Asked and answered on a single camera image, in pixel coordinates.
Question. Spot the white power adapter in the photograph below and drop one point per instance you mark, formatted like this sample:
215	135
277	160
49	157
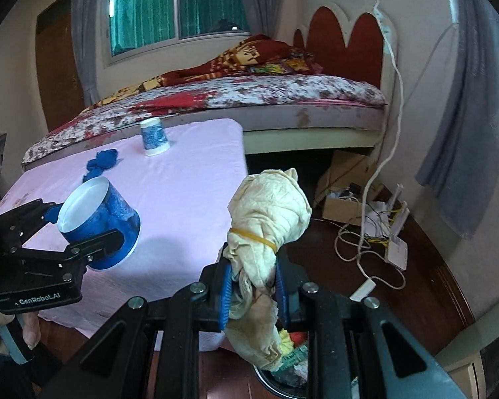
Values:
362	289

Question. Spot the beige cloth bundle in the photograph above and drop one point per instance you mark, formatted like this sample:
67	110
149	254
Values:
270	212

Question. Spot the bed with floral quilt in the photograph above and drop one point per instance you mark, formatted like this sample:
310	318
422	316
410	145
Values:
274	89

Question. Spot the white power strip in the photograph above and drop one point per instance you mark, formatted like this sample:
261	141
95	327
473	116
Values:
383	25

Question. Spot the brown wooden door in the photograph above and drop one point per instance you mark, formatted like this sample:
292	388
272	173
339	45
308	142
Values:
58	70

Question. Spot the dark blue paper cup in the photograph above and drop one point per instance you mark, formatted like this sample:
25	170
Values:
108	212

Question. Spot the blue patterned paper cup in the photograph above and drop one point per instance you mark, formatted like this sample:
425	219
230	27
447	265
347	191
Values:
154	137

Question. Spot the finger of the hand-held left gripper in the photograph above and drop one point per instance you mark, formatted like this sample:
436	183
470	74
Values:
29	220
95	247

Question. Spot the cardboard box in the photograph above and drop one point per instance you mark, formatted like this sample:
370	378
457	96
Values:
337	212

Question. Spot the window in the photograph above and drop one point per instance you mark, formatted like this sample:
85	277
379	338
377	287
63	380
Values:
149	8

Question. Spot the white red heart headboard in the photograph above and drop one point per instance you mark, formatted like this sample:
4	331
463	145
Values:
328	37

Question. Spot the yellow cloth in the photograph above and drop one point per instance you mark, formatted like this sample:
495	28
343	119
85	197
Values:
286	341

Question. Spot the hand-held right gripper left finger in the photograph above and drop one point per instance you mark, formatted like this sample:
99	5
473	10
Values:
225	299

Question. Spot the metal trash bin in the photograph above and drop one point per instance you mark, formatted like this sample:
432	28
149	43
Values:
270	384

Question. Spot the grey curtain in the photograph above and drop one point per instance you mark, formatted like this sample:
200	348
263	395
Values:
85	50
470	112
262	0

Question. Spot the white router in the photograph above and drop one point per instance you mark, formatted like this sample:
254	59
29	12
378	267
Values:
397	253

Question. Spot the red printed blanket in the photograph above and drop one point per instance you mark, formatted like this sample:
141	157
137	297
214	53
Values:
249	52

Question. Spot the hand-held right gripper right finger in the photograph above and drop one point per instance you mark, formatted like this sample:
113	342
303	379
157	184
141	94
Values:
282	299

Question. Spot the white cabinet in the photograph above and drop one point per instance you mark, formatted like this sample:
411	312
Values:
474	341

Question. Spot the bed mattress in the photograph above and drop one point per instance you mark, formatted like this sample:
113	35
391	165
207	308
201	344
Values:
316	116

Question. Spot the blue cloth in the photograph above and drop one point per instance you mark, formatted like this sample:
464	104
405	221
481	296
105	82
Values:
102	160

